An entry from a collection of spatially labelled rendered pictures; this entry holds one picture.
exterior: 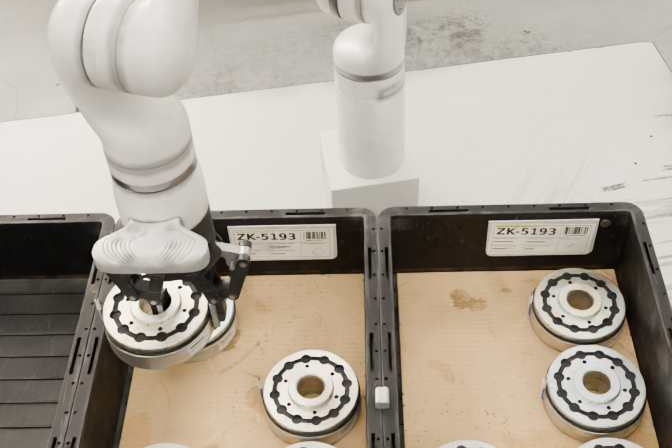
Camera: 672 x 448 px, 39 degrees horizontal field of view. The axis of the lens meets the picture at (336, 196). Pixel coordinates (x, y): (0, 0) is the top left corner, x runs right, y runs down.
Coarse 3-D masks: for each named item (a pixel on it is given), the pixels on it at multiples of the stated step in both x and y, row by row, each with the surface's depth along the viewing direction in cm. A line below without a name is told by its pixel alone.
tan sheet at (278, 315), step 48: (288, 288) 114; (336, 288) 113; (240, 336) 109; (288, 336) 109; (336, 336) 108; (144, 384) 105; (192, 384) 105; (240, 384) 104; (144, 432) 101; (192, 432) 100; (240, 432) 100
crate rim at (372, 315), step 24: (216, 216) 109; (240, 216) 108; (264, 216) 108; (288, 216) 108; (312, 216) 108; (336, 216) 108; (360, 216) 108; (96, 312) 100; (96, 336) 97; (96, 360) 95; (72, 408) 92; (72, 432) 90
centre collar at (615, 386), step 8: (584, 368) 100; (592, 368) 100; (600, 368) 100; (608, 368) 100; (576, 376) 99; (584, 376) 100; (608, 376) 99; (616, 376) 99; (576, 384) 98; (616, 384) 98; (576, 392) 98; (584, 392) 98; (608, 392) 98; (616, 392) 98; (592, 400) 97; (600, 400) 97; (608, 400) 97
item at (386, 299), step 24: (384, 216) 108; (408, 216) 108; (432, 216) 108; (456, 216) 108; (480, 216) 108; (504, 216) 108; (384, 240) 105; (648, 240) 103; (384, 264) 103; (648, 264) 101; (384, 288) 100; (384, 312) 98; (384, 336) 96; (384, 360) 94; (384, 384) 92; (384, 432) 88
